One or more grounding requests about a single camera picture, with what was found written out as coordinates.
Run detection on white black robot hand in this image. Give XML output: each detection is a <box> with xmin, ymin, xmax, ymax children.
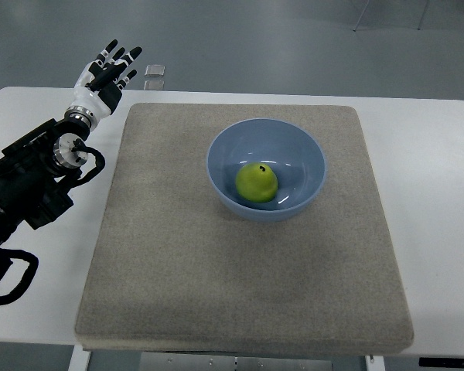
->
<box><xmin>70</xmin><ymin>39</ymin><xmax>142</xmax><ymax>121</ymax></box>

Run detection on green pear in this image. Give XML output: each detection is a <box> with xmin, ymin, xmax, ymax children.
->
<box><xmin>235</xmin><ymin>162</ymin><xmax>278</xmax><ymax>203</ymax></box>

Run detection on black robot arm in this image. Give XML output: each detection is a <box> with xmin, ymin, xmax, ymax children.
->
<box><xmin>0</xmin><ymin>106</ymin><xmax>105</xmax><ymax>245</ymax></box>

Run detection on blue bowl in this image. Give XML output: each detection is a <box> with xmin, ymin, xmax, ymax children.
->
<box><xmin>206</xmin><ymin>118</ymin><xmax>327</xmax><ymax>222</ymax></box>

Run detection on lower floor outlet plate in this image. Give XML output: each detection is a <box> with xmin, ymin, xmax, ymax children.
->
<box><xmin>143</xmin><ymin>79</ymin><xmax>165</xmax><ymax>90</ymax></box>

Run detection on floor outlet plate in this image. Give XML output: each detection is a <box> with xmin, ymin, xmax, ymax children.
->
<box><xmin>143</xmin><ymin>79</ymin><xmax>165</xmax><ymax>90</ymax></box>
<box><xmin>145</xmin><ymin>64</ymin><xmax>165</xmax><ymax>77</ymax></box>

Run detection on upper floor outlet plate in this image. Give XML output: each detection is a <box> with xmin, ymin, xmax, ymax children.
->
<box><xmin>145</xmin><ymin>64</ymin><xmax>165</xmax><ymax>77</ymax></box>

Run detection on grey felt mat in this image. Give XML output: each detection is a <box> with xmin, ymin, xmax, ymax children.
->
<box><xmin>74</xmin><ymin>103</ymin><xmax>414</xmax><ymax>357</ymax></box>

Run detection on metal chair legs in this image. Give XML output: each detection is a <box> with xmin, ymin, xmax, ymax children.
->
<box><xmin>352</xmin><ymin>0</ymin><xmax>432</xmax><ymax>32</ymax></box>

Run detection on black cable loop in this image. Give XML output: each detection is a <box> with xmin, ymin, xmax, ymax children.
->
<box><xmin>0</xmin><ymin>247</ymin><xmax>39</xmax><ymax>307</ymax></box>

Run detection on white table frame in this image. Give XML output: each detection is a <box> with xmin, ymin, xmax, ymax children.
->
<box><xmin>67</xmin><ymin>345</ymin><xmax>386</xmax><ymax>370</ymax></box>

